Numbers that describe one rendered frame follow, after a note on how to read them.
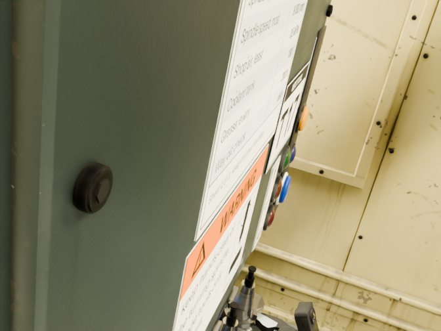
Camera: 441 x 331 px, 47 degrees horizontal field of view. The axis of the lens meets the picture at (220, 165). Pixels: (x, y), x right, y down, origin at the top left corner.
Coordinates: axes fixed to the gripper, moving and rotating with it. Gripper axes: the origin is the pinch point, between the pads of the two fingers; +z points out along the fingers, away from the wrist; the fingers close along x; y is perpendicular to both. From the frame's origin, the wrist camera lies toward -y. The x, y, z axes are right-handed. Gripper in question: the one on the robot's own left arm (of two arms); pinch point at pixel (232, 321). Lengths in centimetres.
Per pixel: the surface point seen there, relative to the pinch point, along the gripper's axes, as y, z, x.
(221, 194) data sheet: -56, -3, -54
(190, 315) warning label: -49, -3, -55
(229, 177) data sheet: -56, -3, -53
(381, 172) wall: -21, -20, 44
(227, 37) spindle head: -64, -3, -58
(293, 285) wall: 17.8, -9.1, 42.3
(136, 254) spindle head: -58, -3, -64
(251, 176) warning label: -54, -3, -47
